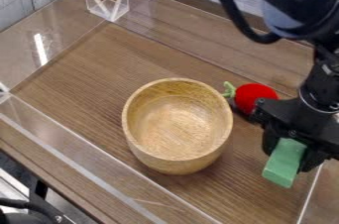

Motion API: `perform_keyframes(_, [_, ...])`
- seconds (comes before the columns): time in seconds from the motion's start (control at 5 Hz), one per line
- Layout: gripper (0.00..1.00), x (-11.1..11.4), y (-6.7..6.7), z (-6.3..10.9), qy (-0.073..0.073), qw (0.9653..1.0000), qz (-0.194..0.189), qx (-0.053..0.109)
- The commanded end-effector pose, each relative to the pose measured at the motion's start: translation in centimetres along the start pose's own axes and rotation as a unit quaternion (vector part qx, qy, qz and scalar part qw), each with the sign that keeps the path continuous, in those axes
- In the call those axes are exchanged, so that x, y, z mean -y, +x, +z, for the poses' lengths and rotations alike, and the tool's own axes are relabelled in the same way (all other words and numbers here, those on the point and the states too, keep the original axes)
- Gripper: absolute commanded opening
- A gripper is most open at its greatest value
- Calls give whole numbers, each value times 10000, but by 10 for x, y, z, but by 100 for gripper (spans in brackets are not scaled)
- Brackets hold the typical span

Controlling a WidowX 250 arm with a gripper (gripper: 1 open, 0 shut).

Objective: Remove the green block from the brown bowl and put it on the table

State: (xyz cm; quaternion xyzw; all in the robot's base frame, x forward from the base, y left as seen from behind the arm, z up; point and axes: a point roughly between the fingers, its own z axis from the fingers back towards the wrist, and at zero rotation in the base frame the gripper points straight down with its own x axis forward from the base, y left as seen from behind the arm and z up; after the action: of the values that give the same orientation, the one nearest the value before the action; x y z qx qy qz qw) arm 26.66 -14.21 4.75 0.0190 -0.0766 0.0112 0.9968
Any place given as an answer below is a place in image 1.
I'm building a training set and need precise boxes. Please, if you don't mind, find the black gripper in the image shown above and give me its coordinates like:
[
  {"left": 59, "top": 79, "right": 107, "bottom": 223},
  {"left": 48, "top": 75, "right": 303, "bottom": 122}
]
[{"left": 252, "top": 61, "right": 339, "bottom": 172}]

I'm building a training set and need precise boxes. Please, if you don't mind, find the green rectangular block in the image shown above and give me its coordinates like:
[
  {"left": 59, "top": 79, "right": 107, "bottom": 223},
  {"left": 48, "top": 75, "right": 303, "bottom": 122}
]
[{"left": 262, "top": 138, "right": 307, "bottom": 188}]

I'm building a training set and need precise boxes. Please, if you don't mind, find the brown wooden bowl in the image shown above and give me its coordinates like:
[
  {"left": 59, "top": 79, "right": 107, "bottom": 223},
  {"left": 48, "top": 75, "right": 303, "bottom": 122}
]
[{"left": 121, "top": 77, "right": 234, "bottom": 175}]

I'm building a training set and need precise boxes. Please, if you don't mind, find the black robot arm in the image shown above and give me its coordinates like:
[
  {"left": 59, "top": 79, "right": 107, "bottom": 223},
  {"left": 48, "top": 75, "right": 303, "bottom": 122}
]
[{"left": 252, "top": 0, "right": 339, "bottom": 172}]

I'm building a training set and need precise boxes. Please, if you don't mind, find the red plush strawberry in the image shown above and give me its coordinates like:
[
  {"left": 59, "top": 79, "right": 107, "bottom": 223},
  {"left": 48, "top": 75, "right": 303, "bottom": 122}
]
[{"left": 223, "top": 81, "right": 278, "bottom": 115}]

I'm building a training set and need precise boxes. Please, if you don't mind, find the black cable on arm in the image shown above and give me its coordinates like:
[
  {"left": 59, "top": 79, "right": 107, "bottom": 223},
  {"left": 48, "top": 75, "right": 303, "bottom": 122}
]
[{"left": 200, "top": 0, "right": 283, "bottom": 45}]

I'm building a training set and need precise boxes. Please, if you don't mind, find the clear acrylic front wall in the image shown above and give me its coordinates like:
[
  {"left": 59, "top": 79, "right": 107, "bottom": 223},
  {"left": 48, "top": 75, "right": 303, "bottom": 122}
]
[{"left": 0, "top": 87, "right": 222, "bottom": 224}]

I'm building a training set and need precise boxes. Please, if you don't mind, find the black table clamp bracket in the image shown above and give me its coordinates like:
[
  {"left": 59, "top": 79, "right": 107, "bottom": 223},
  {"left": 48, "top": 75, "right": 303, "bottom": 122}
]
[{"left": 0, "top": 177, "right": 79, "bottom": 224}]

